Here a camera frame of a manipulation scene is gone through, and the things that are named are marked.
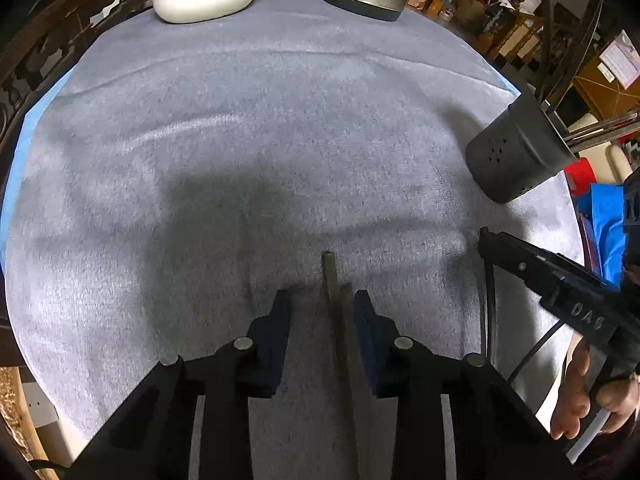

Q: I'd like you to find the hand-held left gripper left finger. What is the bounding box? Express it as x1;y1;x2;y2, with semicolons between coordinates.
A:
65;290;292;480

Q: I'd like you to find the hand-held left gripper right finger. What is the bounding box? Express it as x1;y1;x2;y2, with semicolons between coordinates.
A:
354;290;576;480

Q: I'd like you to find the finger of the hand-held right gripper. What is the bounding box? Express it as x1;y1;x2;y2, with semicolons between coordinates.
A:
477;226;624;347

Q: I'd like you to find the grey perforated chopstick holder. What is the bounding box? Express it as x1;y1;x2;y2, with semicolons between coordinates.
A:
466;91;580;205

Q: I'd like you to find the person's right hand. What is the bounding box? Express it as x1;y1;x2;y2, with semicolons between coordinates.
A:
550;334;640;442

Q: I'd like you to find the red cup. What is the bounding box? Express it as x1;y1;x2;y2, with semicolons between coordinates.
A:
564;157;597;192

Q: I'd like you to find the grey-blue tablecloth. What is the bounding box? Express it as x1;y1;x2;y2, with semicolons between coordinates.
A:
0;0;586;480

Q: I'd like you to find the wooden stair railing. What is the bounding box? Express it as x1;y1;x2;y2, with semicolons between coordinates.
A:
482;0;551;73

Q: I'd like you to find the light blue under cloth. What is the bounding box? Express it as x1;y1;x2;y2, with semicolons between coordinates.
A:
0;67;76;226

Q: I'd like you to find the carved dark wooden chair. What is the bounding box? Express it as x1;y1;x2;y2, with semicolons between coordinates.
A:
0;0;153;128

